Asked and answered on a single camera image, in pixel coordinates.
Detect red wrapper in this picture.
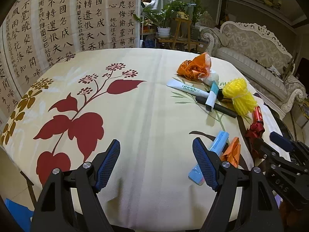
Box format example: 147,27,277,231
245,122,265,160

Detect small orange paper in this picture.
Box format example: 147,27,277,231
221,137,241,168

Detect yellow foam net bundle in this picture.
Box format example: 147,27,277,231
222,78,258,116

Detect black foam tube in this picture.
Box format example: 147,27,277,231
195,96,238,118
217,89,232,103

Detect blue toothpaste tube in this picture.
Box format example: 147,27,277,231
188,130,229,191

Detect white paper ball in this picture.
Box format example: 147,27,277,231
200,70,219,86

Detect large orange plastic bag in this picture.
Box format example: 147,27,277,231
177,52,212,81

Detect white green toothpaste tube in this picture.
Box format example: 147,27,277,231
166,79,209,98

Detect red bottle black cap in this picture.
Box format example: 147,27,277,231
252,106,263,124

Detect small white blue tube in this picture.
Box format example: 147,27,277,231
205,81,219,112

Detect ornate white grey sofa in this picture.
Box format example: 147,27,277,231
199,21,307,117

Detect floral cream tablecloth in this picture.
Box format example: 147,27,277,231
0,47,292,231

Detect wooden plant stand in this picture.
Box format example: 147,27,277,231
156,17,199,52

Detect tall green potted plant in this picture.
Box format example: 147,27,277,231
190,0,206,41

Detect metal shelf rack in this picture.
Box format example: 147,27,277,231
140,2,156,48

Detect plant in white pot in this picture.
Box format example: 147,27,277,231
133,0,196,39

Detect calligraphy wall hanging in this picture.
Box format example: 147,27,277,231
1,0,140,125

